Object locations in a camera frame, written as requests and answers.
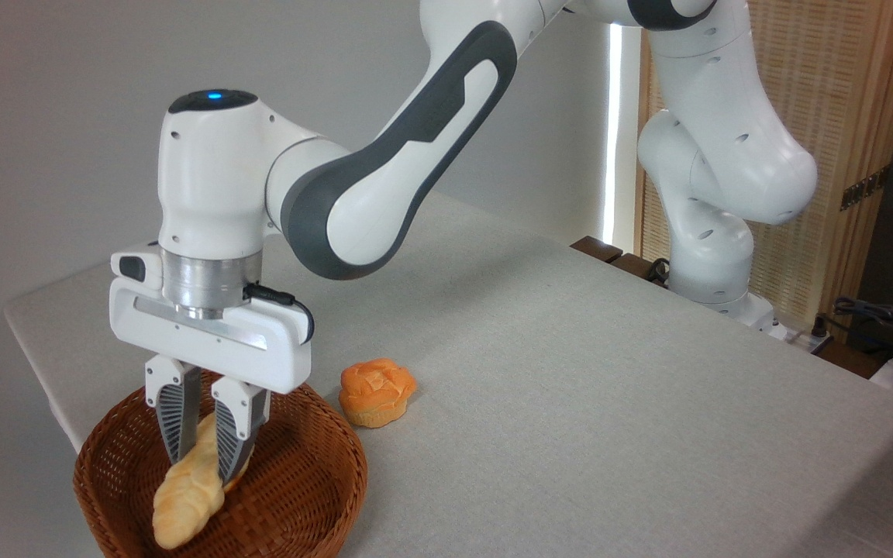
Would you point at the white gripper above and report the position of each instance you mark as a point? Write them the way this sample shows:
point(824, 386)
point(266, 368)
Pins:
point(206, 341)

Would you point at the long pale bread loaf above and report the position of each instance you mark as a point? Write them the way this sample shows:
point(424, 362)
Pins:
point(183, 504)

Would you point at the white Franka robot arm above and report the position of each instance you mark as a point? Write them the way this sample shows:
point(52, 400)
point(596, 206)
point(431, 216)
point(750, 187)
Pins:
point(214, 178)

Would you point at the orange round bread bun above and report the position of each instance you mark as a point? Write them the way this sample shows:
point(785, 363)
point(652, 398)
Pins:
point(377, 391)

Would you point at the brown wicker basket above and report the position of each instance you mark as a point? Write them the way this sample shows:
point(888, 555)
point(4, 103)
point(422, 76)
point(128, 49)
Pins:
point(299, 480)

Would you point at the grey tablecloth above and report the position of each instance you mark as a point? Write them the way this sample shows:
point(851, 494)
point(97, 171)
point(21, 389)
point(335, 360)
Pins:
point(570, 403)

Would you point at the dark wooden block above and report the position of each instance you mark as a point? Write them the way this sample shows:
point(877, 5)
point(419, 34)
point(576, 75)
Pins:
point(597, 248)
point(632, 266)

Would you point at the metal screen hinge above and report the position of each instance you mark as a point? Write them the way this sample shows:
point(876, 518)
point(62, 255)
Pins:
point(863, 188)

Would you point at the bamboo folding screen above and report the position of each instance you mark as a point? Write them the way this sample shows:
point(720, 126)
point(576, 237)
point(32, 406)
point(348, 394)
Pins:
point(842, 93)

